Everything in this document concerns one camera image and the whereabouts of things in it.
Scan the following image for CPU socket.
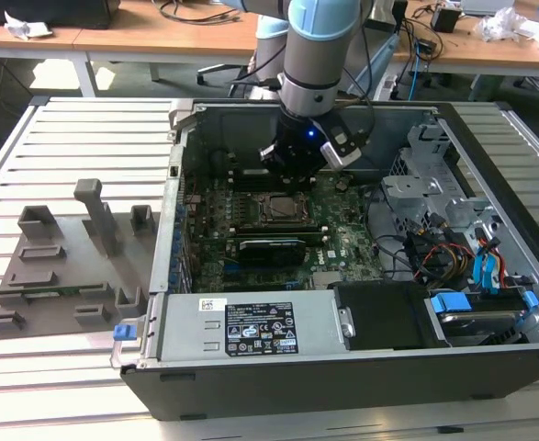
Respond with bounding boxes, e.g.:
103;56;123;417
258;191;306;227

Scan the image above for black RAM slot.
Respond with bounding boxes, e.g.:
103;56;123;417
231;231;329;243
230;222;326;233
230;179;277;191

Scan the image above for green motherboard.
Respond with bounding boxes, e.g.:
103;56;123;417
179;172;387;295

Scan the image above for black graphics card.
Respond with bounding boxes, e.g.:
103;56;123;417
236;234;308;268

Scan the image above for white power strip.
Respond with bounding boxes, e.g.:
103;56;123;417
373;75;399;102

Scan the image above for silver metal drive cage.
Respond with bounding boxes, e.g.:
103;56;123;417
381;119;504;258

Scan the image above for silver chipset heatsink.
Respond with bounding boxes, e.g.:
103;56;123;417
312;270;343;291

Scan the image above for black plastic bay cover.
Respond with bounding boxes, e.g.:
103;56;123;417
331;280;449;353

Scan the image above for silver power supply unit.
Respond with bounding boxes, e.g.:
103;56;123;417
142;289;343;368

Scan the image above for small black box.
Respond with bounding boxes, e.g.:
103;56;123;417
431;6;462;34

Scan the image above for wooden desk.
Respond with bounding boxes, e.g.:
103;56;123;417
390;0;539;91
0;8;261;97

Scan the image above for hard disk in blue carrier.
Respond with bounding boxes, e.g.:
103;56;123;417
427;288;539;348

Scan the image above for black open PC case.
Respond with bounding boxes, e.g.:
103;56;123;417
110;98;539;422

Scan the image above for grey parts rack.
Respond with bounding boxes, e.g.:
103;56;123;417
0;177;163;342

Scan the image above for silver laptop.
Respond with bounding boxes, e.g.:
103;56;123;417
460;0;516;15

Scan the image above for clear plastic bags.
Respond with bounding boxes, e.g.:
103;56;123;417
473;6;539;43

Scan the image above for black bag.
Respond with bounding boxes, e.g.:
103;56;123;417
0;0;121;29

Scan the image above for crumpled white paper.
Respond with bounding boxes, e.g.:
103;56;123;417
3;9;54;41

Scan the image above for red yellow black wire bundle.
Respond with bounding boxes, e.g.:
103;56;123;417
404;220;479;284

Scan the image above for blue flat data wire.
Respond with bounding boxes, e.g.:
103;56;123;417
486;249;503;295
474;251;489;295

